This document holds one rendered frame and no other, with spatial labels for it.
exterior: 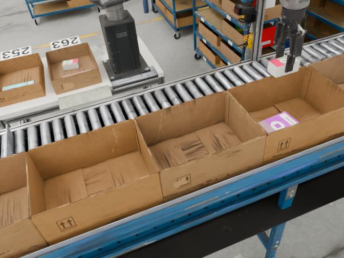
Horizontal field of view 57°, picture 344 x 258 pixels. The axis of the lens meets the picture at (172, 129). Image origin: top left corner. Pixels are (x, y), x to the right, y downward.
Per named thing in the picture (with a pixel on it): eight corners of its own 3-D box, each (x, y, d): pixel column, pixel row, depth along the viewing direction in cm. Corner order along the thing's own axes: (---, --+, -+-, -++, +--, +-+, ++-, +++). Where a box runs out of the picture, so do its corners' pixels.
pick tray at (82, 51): (91, 55, 220) (87, 41, 214) (103, 82, 193) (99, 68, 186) (49, 65, 214) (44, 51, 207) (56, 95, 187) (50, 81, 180)
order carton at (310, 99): (299, 96, 147) (307, 64, 136) (347, 135, 126) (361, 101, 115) (223, 121, 139) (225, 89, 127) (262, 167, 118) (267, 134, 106)
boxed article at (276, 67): (266, 71, 122) (268, 60, 119) (288, 64, 124) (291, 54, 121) (275, 78, 118) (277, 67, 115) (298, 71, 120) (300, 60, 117)
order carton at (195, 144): (224, 121, 139) (226, 89, 127) (262, 167, 118) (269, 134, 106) (139, 149, 130) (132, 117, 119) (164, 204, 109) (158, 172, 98)
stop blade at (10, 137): (14, 136, 167) (6, 124, 161) (15, 204, 134) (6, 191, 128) (13, 137, 167) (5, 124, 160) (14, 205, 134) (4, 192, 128)
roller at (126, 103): (129, 102, 184) (128, 95, 181) (159, 163, 147) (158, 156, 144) (121, 105, 183) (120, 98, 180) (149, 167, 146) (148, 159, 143)
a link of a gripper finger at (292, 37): (296, 22, 108) (299, 22, 107) (297, 54, 113) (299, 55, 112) (286, 24, 107) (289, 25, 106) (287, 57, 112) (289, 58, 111)
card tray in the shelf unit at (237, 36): (221, 29, 280) (221, 18, 273) (252, 22, 286) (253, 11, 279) (244, 49, 251) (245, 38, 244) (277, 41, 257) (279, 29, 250)
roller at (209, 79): (210, 79, 196) (210, 71, 192) (256, 130, 159) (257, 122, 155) (202, 81, 194) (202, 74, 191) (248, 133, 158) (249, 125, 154)
